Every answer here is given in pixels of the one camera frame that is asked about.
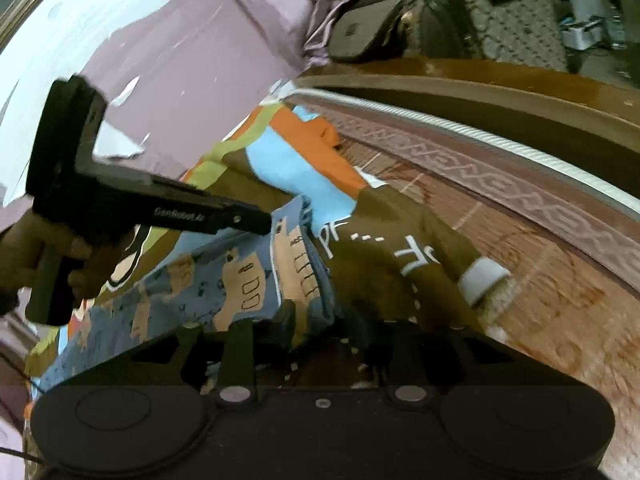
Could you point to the colourful patchwork bedsheet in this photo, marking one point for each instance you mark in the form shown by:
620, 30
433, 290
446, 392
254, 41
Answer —
378, 245

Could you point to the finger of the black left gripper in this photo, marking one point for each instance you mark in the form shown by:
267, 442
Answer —
178, 206

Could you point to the blue patterned child pants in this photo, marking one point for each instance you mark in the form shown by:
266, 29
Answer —
212, 281

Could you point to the person's left hand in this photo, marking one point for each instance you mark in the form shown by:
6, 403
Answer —
22, 247

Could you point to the brown wooden bed frame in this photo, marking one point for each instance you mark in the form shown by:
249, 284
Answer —
592, 125

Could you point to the grey dotted fabric bag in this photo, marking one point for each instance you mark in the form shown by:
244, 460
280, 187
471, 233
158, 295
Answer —
524, 32

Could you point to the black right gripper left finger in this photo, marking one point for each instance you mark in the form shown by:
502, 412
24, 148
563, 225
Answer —
253, 345

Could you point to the black bag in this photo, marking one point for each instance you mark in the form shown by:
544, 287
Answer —
377, 30

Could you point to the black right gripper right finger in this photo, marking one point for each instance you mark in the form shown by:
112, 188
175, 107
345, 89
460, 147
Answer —
390, 350

